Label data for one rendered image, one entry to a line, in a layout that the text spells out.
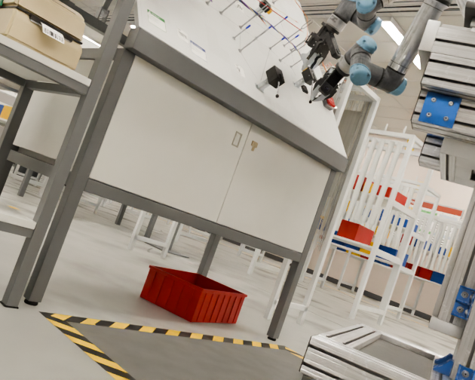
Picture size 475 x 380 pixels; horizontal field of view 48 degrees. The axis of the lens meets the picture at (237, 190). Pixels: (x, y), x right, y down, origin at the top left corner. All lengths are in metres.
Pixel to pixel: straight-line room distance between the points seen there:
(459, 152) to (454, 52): 0.27
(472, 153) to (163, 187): 0.95
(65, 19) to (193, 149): 0.59
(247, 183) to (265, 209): 0.16
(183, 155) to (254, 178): 0.36
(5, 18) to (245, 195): 1.03
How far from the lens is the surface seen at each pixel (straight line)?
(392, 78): 2.07
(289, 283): 2.39
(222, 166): 1.93
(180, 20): 1.87
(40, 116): 1.99
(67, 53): 1.58
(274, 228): 2.20
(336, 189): 3.32
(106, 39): 1.59
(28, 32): 1.53
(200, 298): 2.16
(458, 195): 10.78
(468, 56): 1.55
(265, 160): 2.08
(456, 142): 1.61
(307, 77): 2.32
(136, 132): 1.70
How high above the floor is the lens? 0.41
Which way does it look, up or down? 4 degrees up
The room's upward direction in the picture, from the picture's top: 20 degrees clockwise
